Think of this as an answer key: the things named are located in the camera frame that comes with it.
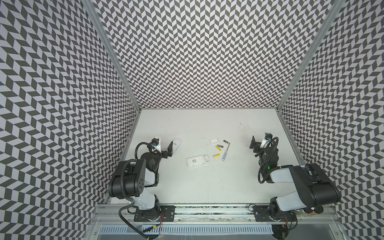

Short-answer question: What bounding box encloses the white ventilation grille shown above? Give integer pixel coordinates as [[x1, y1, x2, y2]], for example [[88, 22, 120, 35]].
[[99, 225, 273, 236]]

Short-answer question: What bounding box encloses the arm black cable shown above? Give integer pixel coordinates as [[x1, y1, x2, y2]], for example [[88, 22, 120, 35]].
[[134, 141, 154, 160], [257, 136, 293, 185]]

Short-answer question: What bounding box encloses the clear handle screwdriver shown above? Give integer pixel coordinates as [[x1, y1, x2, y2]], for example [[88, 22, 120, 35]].
[[222, 144, 231, 161]]

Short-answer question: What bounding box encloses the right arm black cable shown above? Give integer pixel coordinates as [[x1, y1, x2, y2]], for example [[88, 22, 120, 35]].
[[257, 136, 293, 185]]

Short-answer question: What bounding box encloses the white battery cover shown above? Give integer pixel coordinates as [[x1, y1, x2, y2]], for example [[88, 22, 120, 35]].
[[210, 138, 218, 144]]

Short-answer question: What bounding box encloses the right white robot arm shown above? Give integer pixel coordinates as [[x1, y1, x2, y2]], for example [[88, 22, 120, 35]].
[[250, 133, 342, 221]]

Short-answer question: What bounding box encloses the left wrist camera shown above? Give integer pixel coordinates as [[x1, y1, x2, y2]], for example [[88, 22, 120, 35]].
[[150, 138, 162, 154]]

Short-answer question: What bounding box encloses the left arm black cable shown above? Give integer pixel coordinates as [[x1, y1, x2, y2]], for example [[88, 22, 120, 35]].
[[134, 141, 154, 160]]

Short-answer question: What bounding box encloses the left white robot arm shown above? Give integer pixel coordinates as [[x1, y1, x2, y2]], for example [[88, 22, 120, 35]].
[[108, 138, 174, 215]]

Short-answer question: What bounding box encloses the white remote with green buttons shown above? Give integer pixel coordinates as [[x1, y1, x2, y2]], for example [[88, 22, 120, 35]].
[[186, 155, 210, 167]]

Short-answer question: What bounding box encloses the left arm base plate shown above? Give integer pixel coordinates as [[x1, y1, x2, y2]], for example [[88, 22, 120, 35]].
[[134, 205, 176, 223]]

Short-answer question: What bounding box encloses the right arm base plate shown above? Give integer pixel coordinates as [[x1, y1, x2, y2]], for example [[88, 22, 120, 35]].
[[248, 205, 298, 223]]

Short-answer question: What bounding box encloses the small white remote control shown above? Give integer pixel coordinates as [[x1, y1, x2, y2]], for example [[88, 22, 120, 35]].
[[172, 138, 183, 154]]

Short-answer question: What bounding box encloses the aluminium front rail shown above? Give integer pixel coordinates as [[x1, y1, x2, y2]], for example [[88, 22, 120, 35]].
[[90, 204, 341, 225]]

